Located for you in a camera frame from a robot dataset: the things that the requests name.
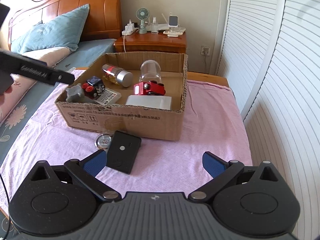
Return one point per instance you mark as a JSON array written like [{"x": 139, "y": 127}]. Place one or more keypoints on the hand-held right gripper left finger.
[{"x": 93, "y": 163}]

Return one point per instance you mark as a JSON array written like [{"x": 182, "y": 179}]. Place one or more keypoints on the white labelled plastic box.
[{"x": 107, "y": 97}]

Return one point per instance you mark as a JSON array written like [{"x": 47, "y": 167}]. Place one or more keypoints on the white louvred wardrobe door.
[
  {"x": 245, "y": 30},
  {"x": 295, "y": 92}
]

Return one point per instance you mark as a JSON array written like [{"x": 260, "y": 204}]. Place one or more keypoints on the blue pillow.
[{"x": 50, "y": 35}]

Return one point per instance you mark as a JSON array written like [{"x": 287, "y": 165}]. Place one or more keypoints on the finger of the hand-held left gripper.
[{"x": 32, "y": 68}]

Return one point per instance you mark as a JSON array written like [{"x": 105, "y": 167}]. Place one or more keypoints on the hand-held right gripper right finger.
[{"x": 212, "y": 165}]

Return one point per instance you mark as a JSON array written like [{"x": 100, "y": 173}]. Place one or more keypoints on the cardboard box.
[{"x": 150, "y": 125}]

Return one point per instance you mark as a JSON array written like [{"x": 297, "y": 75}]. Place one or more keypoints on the small green desk fan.
[{"x": 142, "y": 15}]

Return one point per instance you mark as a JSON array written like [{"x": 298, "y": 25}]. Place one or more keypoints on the translucent white plastic box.
[{"x": 147, "y": 101}]

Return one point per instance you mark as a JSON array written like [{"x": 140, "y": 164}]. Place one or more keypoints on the clear spray bottle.
[{"x": 154, "y": 26}]

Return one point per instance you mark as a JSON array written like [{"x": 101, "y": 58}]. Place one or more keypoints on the pink towel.
[{"x": 175, "y": 160}]

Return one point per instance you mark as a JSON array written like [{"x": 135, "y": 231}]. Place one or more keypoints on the black and red toy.
[{"x": 96, "y": 91}]

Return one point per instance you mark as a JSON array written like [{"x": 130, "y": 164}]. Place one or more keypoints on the clear plastic jar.
[{"x": 150, "y": 70}]

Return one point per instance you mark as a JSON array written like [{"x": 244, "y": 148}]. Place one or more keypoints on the dark patterned cube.
[{"x": 93, "y": 80}]

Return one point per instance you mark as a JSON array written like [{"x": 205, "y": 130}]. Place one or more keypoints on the white remote control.
[{"x": 173, "y": 33}]

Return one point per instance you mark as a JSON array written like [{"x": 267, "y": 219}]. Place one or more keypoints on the pink floral quilt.
[{"x": 25, "y": 91}]

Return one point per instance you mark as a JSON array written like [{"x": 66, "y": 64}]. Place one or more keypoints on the white power strip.
[{"x": 128, "y": 31}]

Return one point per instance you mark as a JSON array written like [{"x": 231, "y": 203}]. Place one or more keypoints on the wooden nightstand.
[{"x": 155, "y": 42}]

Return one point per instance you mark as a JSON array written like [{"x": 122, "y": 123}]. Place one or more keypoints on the grey plastic part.
[{"x": 75, "y": 92}]

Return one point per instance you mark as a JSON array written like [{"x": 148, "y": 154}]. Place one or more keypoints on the blue bed sheet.
[{"x": 97, "y": 48}]

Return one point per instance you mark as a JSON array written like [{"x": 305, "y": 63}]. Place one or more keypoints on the red toy car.
[{"x": 152, "y": 88}]

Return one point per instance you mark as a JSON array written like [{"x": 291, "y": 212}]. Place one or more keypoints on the black device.
[{"x": 122, "y": 160}]

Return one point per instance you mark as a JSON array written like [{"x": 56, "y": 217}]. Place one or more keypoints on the pill bottle with silver cap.
[{"x": 120, "y": 76}]

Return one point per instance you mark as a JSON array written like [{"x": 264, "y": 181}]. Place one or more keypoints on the white wall socket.
[{"x": 205, "y": 50}]

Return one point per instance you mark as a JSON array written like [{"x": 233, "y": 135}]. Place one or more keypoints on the wooden bed headboard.
[{"x": 75, "y": 12}]

